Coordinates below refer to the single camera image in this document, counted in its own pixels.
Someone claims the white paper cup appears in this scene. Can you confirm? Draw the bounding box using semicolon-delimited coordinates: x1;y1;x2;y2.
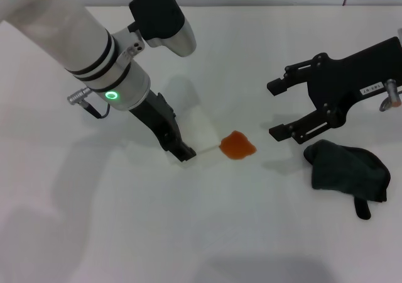
171;102;221;170

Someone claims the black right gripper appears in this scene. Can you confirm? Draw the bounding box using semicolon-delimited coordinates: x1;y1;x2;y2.
266;36;402;145

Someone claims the right gripper cable plug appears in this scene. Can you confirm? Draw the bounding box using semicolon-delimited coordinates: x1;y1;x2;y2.
379;79;402;111

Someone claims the silver left arm cable connector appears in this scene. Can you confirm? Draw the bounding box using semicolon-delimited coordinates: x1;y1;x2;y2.
66;87;111;119

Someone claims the dark blue rag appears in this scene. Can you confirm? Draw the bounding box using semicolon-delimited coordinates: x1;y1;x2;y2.
303;139;392;220

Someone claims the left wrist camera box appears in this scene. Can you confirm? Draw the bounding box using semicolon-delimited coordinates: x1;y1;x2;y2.
128;0;197;58

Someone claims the brown water stain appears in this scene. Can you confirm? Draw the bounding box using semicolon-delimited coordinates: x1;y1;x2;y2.
219;131;258;161

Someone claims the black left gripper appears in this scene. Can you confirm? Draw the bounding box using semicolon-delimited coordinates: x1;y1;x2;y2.
128;89;197;164

